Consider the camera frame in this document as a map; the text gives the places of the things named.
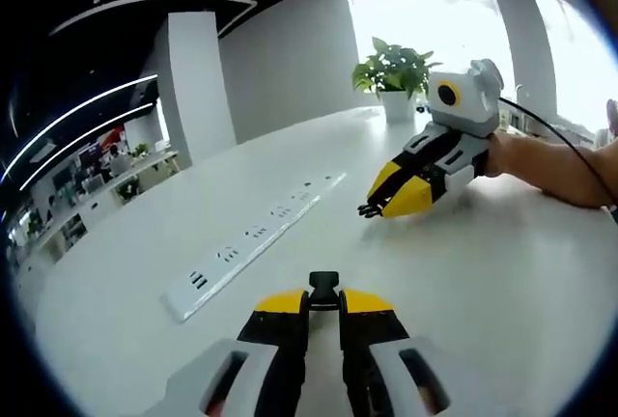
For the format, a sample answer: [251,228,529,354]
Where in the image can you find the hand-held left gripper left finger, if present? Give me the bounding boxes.
[166,289,310,417]

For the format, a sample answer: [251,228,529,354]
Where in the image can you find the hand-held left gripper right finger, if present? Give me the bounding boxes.
[337,289,467,417]

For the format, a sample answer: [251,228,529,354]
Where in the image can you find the black plastic buckle pronged part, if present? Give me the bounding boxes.
[357,201,387,219]

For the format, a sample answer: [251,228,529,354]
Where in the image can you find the black plastic buckle socket part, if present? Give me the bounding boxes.
[308,270,339,312]

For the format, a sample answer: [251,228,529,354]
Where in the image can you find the green potted plant white pot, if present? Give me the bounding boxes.
[351,36,443,124]

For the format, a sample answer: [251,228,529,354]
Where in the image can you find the white power strip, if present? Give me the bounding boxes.
[160,172,348,324]

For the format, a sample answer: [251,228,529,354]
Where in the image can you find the row of white office desks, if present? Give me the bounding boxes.
[9,146,181,264]

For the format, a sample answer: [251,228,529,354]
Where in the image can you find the straight ceiling light strip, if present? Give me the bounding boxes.
[17,100,159,191]
[0,73,160,182]

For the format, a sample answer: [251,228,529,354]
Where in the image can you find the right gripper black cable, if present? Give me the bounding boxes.
[498,96,618,215]

